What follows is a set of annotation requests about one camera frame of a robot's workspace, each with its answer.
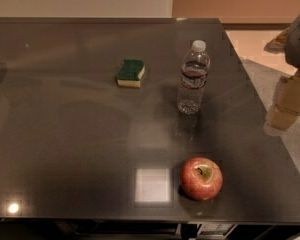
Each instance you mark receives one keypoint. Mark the red apple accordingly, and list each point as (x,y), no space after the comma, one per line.
(201,179)

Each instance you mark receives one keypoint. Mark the clear plastic water bottle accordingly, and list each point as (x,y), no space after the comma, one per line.
(193,78)

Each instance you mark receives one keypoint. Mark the green and yellow sponge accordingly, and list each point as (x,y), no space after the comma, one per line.
(130,73)

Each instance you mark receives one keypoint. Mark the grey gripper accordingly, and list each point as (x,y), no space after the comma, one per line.
(285,111)

